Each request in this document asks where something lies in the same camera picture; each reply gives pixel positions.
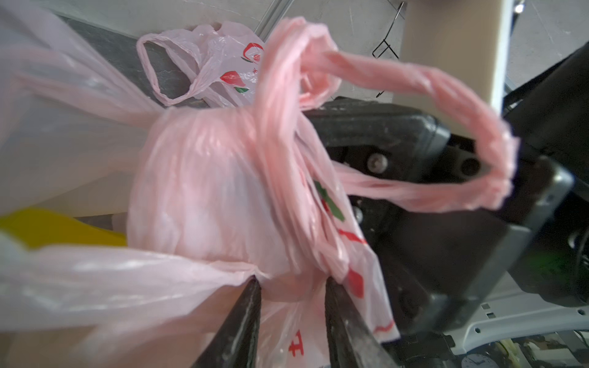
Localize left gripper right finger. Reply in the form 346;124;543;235
325;278;398;368

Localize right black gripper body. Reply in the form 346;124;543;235
352;156;574;336

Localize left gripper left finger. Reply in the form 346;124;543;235
192;278;262;368

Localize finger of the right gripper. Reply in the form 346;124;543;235
303;96;452;185

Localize pink plastic bag front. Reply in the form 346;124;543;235
1;1;518;367

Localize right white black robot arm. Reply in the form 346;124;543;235
325;46;588;367

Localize pink strawberry plastic bag rear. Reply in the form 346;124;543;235
136;21;265;107

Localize black wire hook rack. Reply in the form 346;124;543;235
370;0;408;98

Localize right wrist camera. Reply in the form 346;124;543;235
400;0;514;113

